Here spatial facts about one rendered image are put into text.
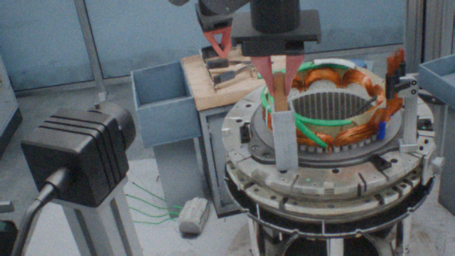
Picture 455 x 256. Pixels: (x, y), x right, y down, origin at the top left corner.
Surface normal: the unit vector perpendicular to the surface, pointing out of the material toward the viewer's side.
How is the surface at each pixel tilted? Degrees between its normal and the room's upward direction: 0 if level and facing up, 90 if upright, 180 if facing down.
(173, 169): 90
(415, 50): 90
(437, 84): 90
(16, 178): 0
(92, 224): 90
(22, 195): 0
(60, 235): 0
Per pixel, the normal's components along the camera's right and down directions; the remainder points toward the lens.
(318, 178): -0.13, -0.84
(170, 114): 0.20, 0.50
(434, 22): -0.58, 0.49
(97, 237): -0.40, 0.53
